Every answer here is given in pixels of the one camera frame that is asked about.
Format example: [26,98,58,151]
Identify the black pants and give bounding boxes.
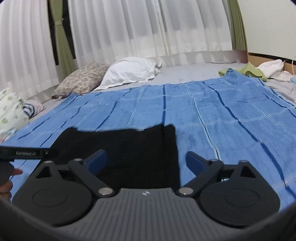
[51,125,180,190]

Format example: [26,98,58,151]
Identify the left hand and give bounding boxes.
[0,162,23,202]

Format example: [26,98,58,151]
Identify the white floral quilt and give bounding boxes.
[0,87,29,142]

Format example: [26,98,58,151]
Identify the striped blue white cloth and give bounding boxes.
[23,99,45,119]

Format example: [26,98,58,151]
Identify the blue checked blanket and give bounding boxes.
[4,69,295,208]

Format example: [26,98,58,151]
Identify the grey patterned pillow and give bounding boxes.
[52,63,109,99]

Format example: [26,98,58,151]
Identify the green curtain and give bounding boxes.
[49,0,76,79]

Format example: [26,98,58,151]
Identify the green cloth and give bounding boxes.
[218,62,267,82]

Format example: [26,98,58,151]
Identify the white cloth pile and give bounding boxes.
[257,59,292,82]

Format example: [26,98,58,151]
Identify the white pillow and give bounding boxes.
[94,57,162,91]

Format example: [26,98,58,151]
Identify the white sheer curtain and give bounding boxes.
[1,1,233,98]

